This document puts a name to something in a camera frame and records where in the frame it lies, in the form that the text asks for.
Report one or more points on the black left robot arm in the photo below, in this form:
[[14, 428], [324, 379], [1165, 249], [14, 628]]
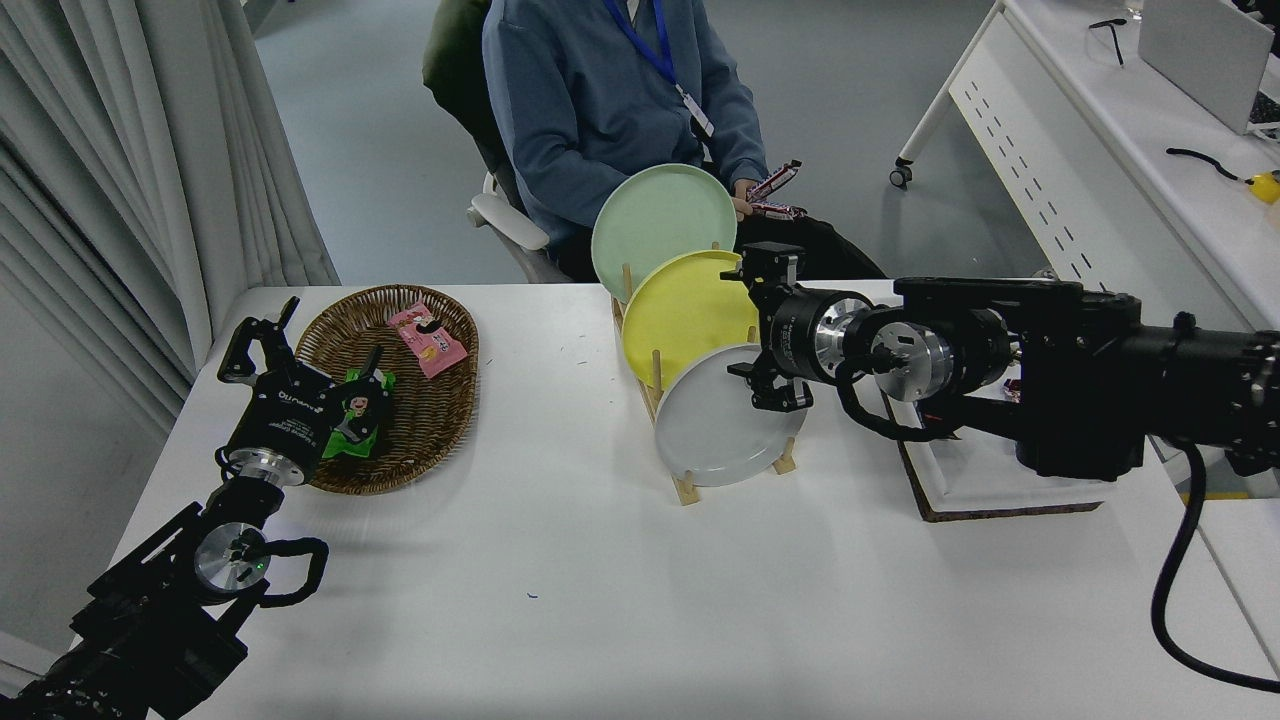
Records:
[[150, 620]]

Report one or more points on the white lined cork tray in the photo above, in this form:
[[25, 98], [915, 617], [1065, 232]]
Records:
[[990, 485]]

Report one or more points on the silver laptop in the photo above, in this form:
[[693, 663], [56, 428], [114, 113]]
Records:
[[1200, 50]]

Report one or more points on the yellow round object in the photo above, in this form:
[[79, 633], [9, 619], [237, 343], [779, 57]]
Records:
[[1266, 187]]

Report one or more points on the grey curtain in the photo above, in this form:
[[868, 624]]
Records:
[[100, 150]]

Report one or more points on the white perforated desk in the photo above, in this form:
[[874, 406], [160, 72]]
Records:
[[1100, 150]]

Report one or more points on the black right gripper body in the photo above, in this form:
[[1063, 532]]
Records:
[[795, 335]]

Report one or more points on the grey plate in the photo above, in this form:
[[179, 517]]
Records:
[[710, 430]]

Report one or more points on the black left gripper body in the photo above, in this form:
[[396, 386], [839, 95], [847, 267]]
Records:
[[285, 415]]

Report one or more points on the pink snack packet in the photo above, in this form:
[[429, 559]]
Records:
[[437, 352]]

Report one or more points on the yellow plate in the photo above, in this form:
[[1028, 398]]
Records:
[[680, 310]]

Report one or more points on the brown snickers bar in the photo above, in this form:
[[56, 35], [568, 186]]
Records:
[[1011, 388]]

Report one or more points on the black glasses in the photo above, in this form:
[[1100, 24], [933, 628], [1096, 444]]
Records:
[[1114, 40]]

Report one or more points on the person's hand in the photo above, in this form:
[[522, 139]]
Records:
[[745, 195]]

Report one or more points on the person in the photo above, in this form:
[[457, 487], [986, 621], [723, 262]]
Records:
[[590, 100]]

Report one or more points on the wooden plate rack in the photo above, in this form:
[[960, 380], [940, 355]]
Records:
[[686, 490]]

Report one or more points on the green snack packet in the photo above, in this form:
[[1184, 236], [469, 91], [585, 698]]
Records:
[[333, 443]]

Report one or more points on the brown wicker basket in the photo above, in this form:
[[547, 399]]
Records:
[[430, 430]]

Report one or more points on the pale green plate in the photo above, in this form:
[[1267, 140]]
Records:
[[650, 220]]

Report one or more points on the brown snack bar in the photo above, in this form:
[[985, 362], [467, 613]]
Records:
[[775, 180], [778, 210]]

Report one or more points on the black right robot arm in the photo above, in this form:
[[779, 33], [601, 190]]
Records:
[[1080, 380]]

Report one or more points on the green and white chair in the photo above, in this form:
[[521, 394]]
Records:
[[510, 225]]

